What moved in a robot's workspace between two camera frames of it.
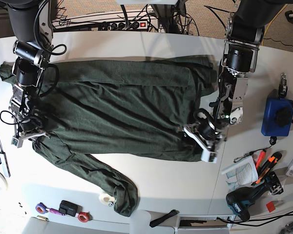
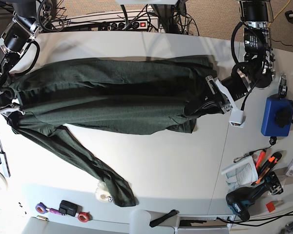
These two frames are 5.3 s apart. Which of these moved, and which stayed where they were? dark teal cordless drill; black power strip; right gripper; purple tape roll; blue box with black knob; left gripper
Moved: left gripper; right gripper
Stayed: blue box with black knob; dark teal cordless drill; purple tape roll; black power strip
